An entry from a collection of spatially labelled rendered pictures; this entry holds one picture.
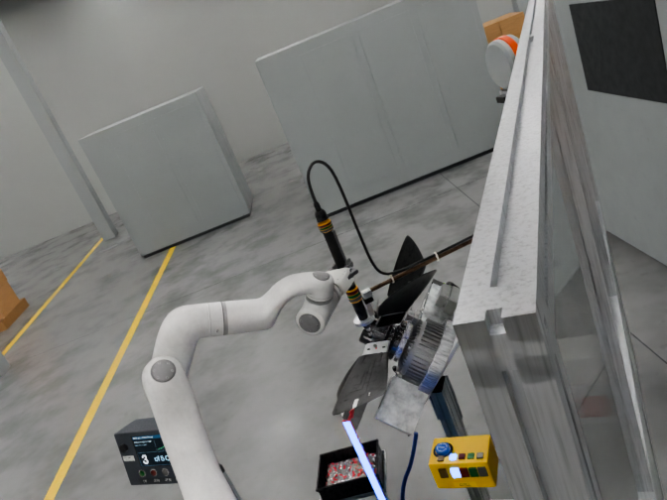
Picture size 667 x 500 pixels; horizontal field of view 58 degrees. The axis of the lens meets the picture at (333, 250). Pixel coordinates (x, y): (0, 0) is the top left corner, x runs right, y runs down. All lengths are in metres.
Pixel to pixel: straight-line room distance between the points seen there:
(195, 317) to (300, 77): 5.77
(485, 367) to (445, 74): 7.14
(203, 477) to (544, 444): 1.20
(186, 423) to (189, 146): 7.58
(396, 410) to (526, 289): 1.74
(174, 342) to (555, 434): 1.32
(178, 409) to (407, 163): 6.23
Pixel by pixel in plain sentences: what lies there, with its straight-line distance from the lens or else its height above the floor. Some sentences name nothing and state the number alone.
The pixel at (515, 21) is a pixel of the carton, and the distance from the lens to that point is 9.75.
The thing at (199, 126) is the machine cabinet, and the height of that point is 1.50.
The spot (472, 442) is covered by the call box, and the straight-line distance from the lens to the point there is 1.72.
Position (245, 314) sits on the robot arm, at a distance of 1.59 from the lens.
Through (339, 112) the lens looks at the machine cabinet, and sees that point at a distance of 7.23.
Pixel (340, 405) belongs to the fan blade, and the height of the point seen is 1.14.
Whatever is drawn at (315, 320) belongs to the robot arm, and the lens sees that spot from 1.61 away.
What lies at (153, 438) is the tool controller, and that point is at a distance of 2.09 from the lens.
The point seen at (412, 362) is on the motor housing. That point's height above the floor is 1.12.
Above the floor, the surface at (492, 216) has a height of 2.05.
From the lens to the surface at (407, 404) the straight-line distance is 2.04.
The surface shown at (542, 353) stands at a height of 2.03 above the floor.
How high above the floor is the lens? 2.20
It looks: 20 degrees down
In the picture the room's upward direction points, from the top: 23 degrees counter-clockwise
